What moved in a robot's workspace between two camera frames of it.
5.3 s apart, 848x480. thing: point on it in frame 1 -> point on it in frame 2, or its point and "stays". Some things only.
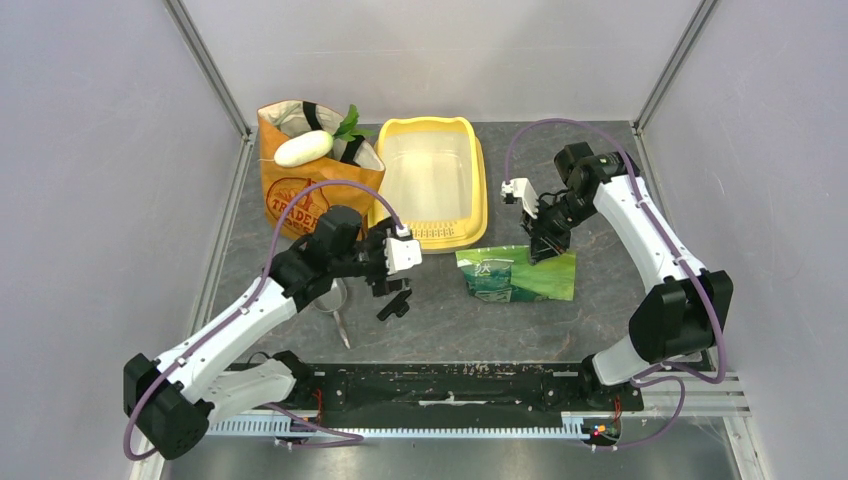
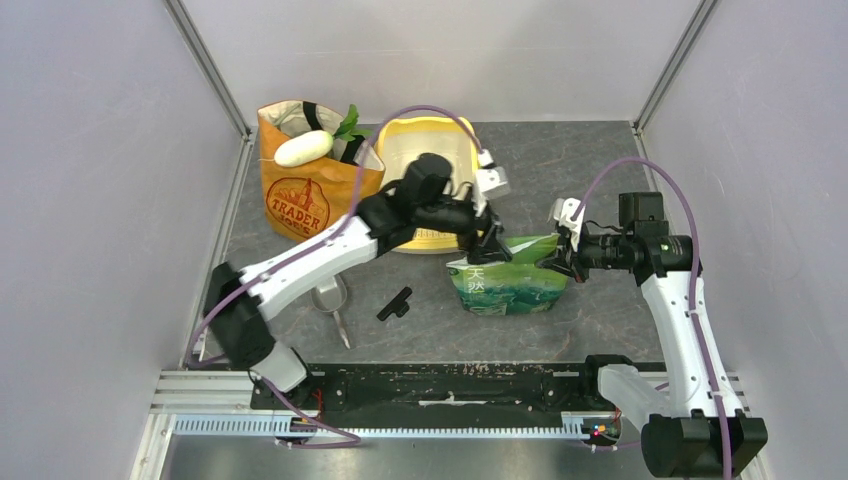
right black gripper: [547, 243] -> [564, 262]
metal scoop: [333, 301] stays
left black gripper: [379, 282] -> [491, 248]
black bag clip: [399, 306] stays
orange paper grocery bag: [352, 161] stays
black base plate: [323, 389] stays
